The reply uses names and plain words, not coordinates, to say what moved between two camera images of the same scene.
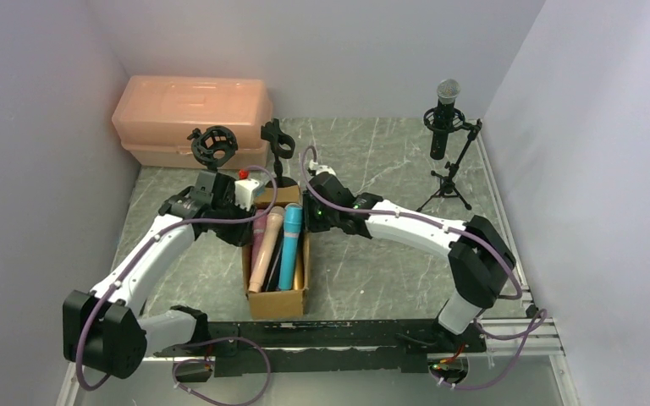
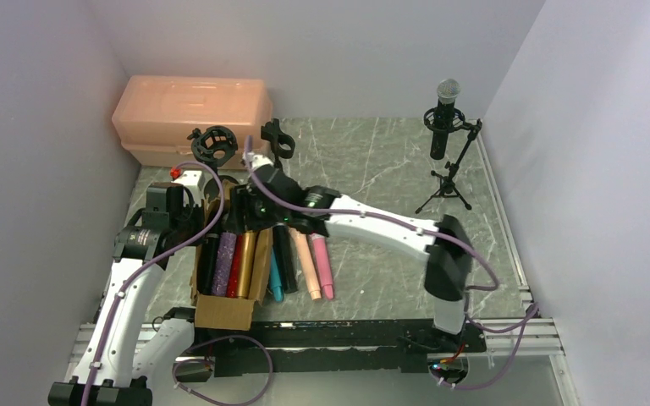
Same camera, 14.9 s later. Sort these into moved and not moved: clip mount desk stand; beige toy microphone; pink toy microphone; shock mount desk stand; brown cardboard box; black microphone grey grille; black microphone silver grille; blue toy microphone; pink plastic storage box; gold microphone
Moved: blue toy microphone; beige toy microphone; black microphone grey grille; gold microphone; brown cardboard box; pink toy microphone
Not moved: clip mount desk stand; black microphone silver grille; shock mount desk stand; pink plastic storage box
